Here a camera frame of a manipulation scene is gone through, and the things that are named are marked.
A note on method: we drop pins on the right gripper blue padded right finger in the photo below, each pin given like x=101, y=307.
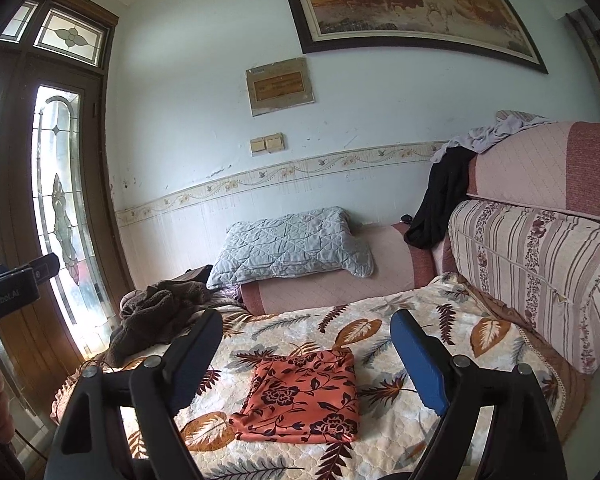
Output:
x=453, y=387

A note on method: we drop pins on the grey quilted pillow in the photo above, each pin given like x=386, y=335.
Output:
x=291, y=246

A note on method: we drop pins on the dark brown crumpled garment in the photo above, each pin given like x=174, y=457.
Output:
x=157, y=314

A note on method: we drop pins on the beige wall switch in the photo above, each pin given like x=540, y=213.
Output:
x=267, y=144

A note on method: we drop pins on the small framed plaque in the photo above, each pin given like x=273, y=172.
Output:
x=278, y=86

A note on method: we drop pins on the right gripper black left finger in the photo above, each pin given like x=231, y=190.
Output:
x=163, y=385

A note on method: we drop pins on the light lilac crumpled cloth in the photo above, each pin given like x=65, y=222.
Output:
x=480, y=139

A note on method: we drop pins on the pink quilted folded bedding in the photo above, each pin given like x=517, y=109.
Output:
x=553, y=166

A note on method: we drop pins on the framed horse painting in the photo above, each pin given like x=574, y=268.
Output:
x=491, y=28

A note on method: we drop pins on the cream leaf pattern blanket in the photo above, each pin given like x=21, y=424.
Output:
x=395, y=426

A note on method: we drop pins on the striped floral folded quilt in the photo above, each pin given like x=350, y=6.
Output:
x=540, y=263

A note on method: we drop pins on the brown stained glass door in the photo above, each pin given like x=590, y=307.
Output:
x=54, y=191

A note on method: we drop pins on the orange black floral garment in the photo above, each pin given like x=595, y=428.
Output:
x=307, y=399

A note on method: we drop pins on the black hanging garment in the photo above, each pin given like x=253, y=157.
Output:
x=447, y=187

